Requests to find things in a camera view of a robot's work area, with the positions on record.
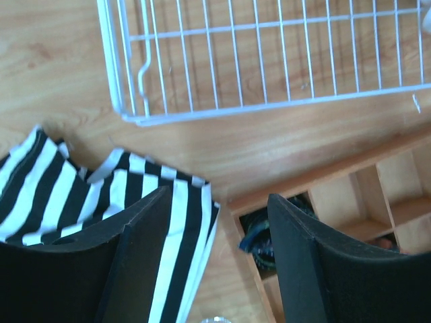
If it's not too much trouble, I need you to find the wooden compartment tray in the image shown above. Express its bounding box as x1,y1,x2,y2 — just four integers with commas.
228,128,430,322

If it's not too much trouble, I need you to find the black white striped cloth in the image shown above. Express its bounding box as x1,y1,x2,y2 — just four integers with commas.
1,127,220,322

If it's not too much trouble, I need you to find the white wire dish rack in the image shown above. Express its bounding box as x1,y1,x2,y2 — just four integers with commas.
97,1,430,127

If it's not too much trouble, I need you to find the pink white mug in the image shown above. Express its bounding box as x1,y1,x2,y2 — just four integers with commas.
420,0,431,34

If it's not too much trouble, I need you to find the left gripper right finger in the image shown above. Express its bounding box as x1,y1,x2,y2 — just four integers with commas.
267,194,430,322

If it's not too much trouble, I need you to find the clear plastic cup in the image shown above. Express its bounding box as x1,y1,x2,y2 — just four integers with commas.
199,316,232,323

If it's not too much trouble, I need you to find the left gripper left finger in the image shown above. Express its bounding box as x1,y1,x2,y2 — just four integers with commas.
1,187,171,322

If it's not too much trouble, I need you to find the rolled belt top left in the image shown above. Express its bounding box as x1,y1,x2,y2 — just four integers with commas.
238,196,319,272

